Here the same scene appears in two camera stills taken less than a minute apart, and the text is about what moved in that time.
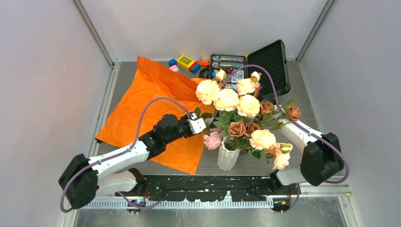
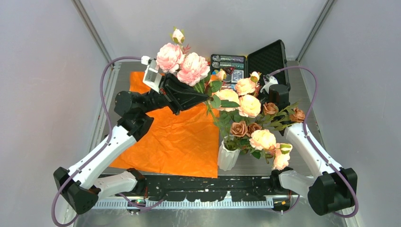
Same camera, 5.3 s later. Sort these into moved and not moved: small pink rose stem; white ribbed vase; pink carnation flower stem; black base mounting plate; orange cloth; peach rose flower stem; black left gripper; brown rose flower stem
Moved: pink carnation flower stem; black left gripper; orange cloth
Not moved: white ribbed vase; brown rose flower stem; small pink rose stem; black base mounting plate; peach rose flower stem
